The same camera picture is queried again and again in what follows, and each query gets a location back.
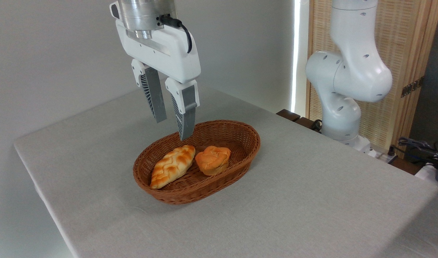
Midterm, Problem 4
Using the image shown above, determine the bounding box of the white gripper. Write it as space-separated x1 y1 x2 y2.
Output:
116 19 202 141

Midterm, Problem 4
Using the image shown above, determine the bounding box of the long braided bread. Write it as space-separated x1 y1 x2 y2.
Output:
150 145 196 190

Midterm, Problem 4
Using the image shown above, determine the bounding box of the round orange bread bun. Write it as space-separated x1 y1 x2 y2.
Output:
195 145 231 176

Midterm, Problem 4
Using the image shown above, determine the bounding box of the brown wicker basket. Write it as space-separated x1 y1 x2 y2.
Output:
133 120 261 205

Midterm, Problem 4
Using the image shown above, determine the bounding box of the dark wooden furniture edge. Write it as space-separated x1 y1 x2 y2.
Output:
276 109 324 134

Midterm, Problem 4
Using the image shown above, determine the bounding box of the dark metal screen hinge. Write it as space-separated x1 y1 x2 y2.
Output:
401 76 425 98

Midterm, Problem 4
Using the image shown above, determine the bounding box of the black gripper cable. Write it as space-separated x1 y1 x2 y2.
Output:
157 14 193 54

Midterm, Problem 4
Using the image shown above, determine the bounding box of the bundle of dark cables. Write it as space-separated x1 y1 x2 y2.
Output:
388 137 438 169

